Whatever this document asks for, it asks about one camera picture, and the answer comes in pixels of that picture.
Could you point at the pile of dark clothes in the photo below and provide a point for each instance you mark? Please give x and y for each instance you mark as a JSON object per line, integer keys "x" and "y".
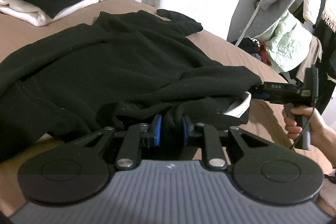
{"x": 252, "y": 48}

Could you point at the grey sweater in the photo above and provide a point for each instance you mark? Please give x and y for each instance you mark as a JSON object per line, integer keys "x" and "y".
{"x": 275, "y": 11}

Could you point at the black sweater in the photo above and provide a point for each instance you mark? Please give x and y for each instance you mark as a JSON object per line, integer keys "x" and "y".
{"x": 105, "y": 69}

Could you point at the cream fringed scarf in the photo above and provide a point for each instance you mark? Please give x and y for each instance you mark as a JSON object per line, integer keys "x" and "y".
{"x": 329, "y": 16}

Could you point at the person's right forearm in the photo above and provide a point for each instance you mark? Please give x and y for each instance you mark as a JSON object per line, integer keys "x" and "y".
{"x": 331, "y": 141}

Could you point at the person's right hand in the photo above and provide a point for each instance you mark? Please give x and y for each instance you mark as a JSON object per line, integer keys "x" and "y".
{"x": 319, "y": 127}

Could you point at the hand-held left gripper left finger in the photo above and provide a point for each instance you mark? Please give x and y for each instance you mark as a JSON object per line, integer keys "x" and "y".
{"x": 157, "y": 132}

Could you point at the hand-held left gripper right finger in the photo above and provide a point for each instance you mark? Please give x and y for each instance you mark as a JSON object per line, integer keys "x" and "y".
{"x": 184, "y": 132}

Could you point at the light green quilted jacket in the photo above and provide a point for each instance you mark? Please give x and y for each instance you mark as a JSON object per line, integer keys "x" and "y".
{"x": 288, "y": 43}

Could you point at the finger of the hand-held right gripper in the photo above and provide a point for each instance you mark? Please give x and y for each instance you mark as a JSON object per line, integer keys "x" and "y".
{"x": 258, "y": 91}

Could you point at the beige hanging garment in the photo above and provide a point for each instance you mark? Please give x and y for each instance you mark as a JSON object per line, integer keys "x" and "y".
{"x": 313, "y": 56}

